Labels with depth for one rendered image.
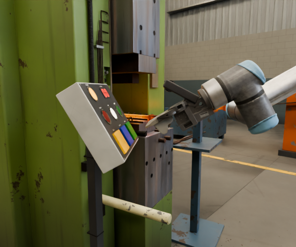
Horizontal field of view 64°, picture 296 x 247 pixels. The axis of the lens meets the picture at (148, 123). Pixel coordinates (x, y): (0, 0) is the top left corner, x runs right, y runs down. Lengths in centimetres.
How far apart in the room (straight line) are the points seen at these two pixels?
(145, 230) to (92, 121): 92
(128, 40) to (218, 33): 859
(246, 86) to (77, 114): 50
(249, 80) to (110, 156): 47
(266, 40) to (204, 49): 227
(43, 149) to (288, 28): 839
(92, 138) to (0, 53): 87
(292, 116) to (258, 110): 393
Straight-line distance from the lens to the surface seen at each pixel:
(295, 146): 475
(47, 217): 155
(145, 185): 137
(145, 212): 113
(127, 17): 134
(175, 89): 73
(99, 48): 127
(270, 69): 896
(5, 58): 148
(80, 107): 73
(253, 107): 76
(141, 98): 172
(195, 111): 75
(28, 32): 144
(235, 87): 73
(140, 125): 135
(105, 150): 73
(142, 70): 135
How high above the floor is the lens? 118
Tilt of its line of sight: 9 degrees down
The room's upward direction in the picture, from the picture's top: straight up
